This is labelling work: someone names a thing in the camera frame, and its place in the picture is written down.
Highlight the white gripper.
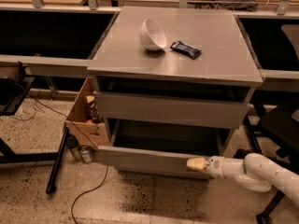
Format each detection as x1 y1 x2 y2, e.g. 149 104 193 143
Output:
186 156 225 178

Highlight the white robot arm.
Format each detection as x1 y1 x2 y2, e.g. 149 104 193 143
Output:
186 153 299 205

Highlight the grey top drawer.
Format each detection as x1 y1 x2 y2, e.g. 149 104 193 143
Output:
93 91 249 129

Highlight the grey drawer cabinet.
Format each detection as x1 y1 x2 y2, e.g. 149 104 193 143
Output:
87 6 263 156

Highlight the black office chair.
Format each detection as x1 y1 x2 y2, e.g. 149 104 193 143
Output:
235 24 299 224

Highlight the cardboard box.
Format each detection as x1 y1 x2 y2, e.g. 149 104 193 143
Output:
65 77 109 150

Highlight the dark blue snack packet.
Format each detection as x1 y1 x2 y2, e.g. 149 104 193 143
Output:
170 41 201 60

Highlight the silver metal can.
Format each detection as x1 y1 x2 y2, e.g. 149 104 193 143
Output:
80 147 93 163

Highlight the brown bottle in box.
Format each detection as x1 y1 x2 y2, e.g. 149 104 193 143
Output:
86 95 102 123

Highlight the dark spray bottle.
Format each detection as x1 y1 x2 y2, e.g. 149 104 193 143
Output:
66 135 81 161

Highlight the white ceramic bowl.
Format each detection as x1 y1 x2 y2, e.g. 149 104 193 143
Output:
139 19 167 51

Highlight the black floor cable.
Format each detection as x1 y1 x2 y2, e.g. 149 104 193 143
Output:
12 81 110 224

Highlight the grey metal rail frame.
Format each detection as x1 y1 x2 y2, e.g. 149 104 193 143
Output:
1 7 299 89

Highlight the black table leg frame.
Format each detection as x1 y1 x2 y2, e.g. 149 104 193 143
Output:
0 128 69 194

